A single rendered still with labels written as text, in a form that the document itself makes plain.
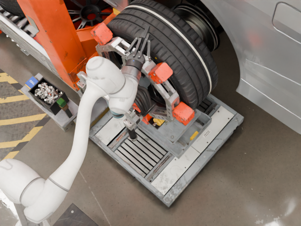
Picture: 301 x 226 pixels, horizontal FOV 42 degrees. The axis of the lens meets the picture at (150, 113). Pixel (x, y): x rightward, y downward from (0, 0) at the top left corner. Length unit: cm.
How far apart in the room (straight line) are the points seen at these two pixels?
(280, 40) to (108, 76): 70
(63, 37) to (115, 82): 67
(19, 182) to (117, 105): 51
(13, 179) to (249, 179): 167
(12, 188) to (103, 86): 56
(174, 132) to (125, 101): 106
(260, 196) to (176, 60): 129
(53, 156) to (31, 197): 136
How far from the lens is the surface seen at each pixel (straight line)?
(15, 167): 175
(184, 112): 201
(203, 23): 218
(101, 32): 205
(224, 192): 280
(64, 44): 223
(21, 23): 340
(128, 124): 194
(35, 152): 309
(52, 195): 167
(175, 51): 190
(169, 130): 269
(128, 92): 168
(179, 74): 190
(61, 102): 241
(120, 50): 195
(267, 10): 164
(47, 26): 208
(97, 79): 157
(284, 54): 175
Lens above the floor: 270
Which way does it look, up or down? 64 degrees down
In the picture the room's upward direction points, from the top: 12 degrees counter-clockwise
